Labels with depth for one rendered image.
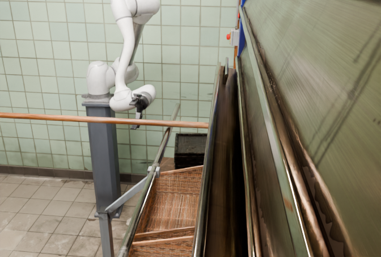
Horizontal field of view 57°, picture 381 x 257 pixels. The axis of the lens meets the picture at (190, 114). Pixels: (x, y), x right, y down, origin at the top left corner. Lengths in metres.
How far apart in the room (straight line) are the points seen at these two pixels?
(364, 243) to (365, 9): 0.23
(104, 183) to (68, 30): 1.26
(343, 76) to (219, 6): 2.46
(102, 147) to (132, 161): 0.66
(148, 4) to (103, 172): 1.32
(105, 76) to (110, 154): 0.61
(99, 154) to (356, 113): 2.54
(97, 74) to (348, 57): 2.26
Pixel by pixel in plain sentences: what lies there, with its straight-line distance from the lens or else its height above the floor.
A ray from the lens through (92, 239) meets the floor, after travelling 2.92.
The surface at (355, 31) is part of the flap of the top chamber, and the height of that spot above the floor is 1.85.
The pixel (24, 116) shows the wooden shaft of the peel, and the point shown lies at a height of 1.19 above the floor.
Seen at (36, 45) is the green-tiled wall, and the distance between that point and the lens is 3.25.
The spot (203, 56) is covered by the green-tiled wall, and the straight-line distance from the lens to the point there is 2.87.
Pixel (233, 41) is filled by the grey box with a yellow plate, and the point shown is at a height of 1.44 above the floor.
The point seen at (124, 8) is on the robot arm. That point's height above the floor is 1.67.
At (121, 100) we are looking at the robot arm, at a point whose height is 1.16.
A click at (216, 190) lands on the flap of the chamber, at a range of 0.87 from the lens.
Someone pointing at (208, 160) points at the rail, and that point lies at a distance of 0.94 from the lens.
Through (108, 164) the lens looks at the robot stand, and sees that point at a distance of 2.80.
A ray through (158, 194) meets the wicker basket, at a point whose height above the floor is 0.59.
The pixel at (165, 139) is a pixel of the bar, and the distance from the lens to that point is 1.63.
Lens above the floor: 1.91
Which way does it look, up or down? 23 degrees down
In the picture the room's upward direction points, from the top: 1 degrees clockwise
